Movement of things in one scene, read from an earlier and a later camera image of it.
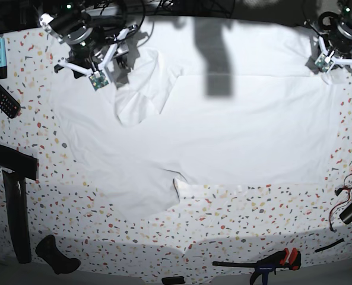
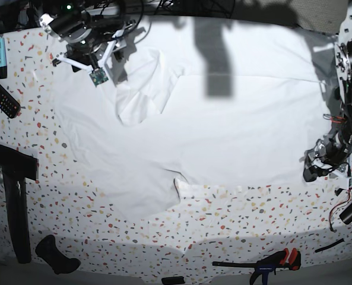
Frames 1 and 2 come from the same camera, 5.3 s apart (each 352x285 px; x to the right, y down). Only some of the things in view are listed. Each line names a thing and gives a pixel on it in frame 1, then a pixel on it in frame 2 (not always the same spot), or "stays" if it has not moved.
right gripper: [341, 47] -> [330, 152]
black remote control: [1, 97] stays
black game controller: [46, 249] stays
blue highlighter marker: [2, 58] stays
